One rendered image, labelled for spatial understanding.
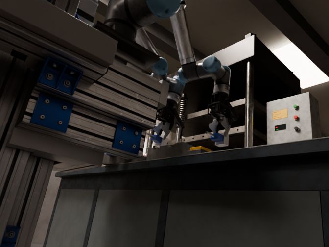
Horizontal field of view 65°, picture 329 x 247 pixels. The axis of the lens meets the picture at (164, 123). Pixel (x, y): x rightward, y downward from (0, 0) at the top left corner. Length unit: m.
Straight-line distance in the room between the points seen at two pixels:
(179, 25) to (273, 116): 1.04
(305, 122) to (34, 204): 1.60
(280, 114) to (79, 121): 1.52
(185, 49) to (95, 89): 0.65
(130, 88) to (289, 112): 1.37
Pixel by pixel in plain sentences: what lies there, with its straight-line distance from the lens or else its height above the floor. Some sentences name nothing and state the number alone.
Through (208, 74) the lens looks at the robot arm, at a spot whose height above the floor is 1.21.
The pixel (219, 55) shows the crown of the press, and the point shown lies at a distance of 2.39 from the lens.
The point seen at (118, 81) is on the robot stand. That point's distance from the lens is 0.79.
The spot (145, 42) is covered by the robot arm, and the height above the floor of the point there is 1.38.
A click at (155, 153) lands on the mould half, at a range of 1.31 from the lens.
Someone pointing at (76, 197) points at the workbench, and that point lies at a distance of 1.95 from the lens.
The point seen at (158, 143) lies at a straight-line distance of 1.33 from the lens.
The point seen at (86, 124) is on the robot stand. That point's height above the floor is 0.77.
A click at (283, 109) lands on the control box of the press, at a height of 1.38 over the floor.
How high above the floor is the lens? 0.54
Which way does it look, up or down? 21 degrees up
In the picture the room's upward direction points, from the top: 8 degrees clockwise
